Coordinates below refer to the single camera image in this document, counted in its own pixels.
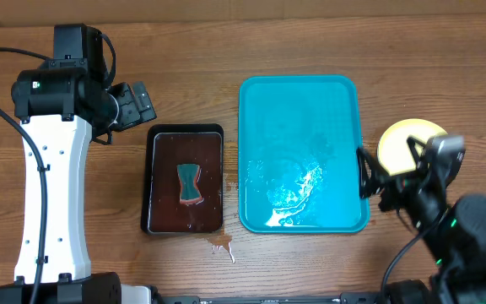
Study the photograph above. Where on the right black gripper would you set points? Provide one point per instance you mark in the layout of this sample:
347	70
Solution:
391	184

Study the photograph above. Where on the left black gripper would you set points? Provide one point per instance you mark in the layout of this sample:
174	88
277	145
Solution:
132	115

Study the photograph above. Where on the yellow plate top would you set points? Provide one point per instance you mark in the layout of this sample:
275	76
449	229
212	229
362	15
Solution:
393	152

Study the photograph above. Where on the teal orange sponge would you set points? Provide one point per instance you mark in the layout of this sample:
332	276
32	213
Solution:
188	175

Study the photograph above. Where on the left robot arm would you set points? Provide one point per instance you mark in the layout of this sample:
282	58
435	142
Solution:
62	111

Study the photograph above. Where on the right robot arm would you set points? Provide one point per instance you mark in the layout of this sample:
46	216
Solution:
455	234

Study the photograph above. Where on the teal plastic tray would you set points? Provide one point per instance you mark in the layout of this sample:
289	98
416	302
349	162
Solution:
297	165

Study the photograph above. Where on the black base frame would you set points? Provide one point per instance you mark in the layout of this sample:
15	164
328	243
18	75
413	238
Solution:
268	299

